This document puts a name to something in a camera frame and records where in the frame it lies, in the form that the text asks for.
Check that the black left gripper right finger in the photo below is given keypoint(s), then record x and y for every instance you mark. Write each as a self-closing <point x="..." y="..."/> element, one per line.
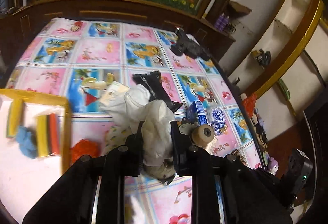
<point x="224" y="190"/>

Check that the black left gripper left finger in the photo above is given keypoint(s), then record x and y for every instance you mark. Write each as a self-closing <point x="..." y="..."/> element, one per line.
<point x="92" y="189"/>

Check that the red fuzzy cloth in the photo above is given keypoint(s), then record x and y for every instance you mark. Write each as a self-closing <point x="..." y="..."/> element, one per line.
<point x="84" y="147"/>

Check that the blue white Vinda tissue pack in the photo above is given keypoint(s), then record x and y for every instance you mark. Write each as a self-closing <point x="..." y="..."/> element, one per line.
<point x="217" y="120"/>

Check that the blue knitted cloth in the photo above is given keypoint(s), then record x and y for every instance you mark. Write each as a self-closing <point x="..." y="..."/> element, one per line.
<point x="27" y="142"/>

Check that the bagged coloured sponge pack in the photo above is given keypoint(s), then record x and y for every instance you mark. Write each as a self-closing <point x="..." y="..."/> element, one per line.
<point x="48" y="135"/>

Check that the white cloth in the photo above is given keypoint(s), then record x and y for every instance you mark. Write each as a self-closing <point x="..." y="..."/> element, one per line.
<point x="156" y="133"/>

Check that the brown knitted cloth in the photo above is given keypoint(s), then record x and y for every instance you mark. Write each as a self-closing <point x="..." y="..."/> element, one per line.
<point x="238" y="155"/>

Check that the lemon print tissue pack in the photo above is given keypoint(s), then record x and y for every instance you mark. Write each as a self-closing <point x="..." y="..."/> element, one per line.
<point x="115" y="137"/>

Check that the blue tissue box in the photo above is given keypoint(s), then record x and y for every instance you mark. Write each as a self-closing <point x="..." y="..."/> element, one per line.
<point x="196" y="113"/>

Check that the yellow cardboard box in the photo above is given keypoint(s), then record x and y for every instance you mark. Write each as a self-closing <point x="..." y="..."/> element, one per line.
<point x="25" y="180"/>

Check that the black electric motor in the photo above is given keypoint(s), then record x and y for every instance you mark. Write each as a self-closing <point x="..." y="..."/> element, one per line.
<point x="164" y="173"/>

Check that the white plastic bag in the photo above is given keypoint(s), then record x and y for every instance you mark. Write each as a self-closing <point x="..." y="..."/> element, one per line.
<point x="123" y="104"/>

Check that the black foil snack bag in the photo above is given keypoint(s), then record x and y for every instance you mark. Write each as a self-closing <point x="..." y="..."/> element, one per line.
<point x="152" y="82"/>

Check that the colourful printed tablecloth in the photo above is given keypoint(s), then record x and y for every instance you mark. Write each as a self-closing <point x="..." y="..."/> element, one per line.
<point x="79" y="59"/>

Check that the black device on table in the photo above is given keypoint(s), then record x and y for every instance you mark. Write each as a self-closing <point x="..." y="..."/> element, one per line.
<point x="184" y="45"/>

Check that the purple bottles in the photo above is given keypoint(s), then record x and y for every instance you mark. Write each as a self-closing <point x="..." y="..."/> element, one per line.
<point x="221" y="22"/>

